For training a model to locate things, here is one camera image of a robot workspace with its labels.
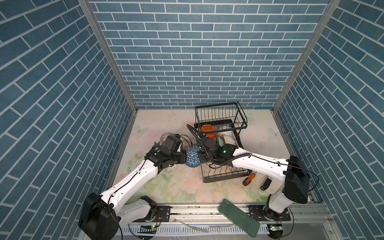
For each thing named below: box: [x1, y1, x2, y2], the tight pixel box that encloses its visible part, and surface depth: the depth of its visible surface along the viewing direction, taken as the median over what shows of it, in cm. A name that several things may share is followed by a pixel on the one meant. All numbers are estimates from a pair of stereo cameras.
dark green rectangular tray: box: [218, 198, 261, 238], surface depth 74 cm
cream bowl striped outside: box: [222, 134, 237, 146], surface depth 93 cm
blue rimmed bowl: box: [185, 146, 202, 168], surface depth 84 cm
